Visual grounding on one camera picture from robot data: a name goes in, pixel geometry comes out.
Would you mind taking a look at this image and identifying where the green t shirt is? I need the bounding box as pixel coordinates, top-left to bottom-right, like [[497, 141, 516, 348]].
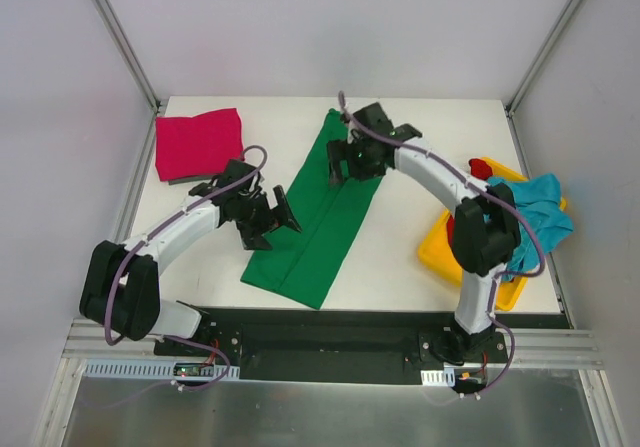
[[241, 109, 381, 309]]

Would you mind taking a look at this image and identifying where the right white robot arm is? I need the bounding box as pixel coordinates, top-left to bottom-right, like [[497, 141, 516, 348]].
[[327, 103, 521, 366]]

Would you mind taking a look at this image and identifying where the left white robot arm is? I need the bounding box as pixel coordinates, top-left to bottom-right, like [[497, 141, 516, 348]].
[[79, 160, 301, 356]]

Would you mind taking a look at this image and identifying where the folded magenta t shirt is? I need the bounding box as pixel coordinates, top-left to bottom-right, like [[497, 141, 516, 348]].
[[155, 108, 244, 182]]

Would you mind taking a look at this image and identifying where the red t shirt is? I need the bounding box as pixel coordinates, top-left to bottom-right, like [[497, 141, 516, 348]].
[[446, 158, 493, 248]]

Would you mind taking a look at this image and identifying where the yellow plastic tray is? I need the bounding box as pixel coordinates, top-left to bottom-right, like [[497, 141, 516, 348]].
[[417, 157, 567, 311]]

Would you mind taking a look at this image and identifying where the teal t shirt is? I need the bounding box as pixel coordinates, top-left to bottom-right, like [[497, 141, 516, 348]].
[[487, 173, 574, 282]]

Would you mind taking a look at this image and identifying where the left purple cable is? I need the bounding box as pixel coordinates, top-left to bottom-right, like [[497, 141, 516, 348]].
[[102, 145, 269, 347]]

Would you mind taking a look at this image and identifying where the purple cable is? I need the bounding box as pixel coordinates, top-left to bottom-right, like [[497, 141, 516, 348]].
[[338, 90, 545, 403], [102, 145, 269, 347]]

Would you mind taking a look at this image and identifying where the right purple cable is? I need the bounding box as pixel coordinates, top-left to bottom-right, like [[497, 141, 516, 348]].
[[338, 90, 545, 403]]

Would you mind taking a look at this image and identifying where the left aluminium frame post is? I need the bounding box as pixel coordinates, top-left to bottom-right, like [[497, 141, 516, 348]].
[[91, 0, 161, 113]]

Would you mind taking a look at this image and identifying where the aluminium frame post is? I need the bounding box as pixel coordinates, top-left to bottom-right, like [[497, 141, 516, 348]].
[[91, 0, 161, 113], [505, 0, 586, 118]]

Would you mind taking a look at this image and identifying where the right aluminium frame post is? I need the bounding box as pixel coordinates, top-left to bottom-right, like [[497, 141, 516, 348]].
[[505, 0, 586, 118]]

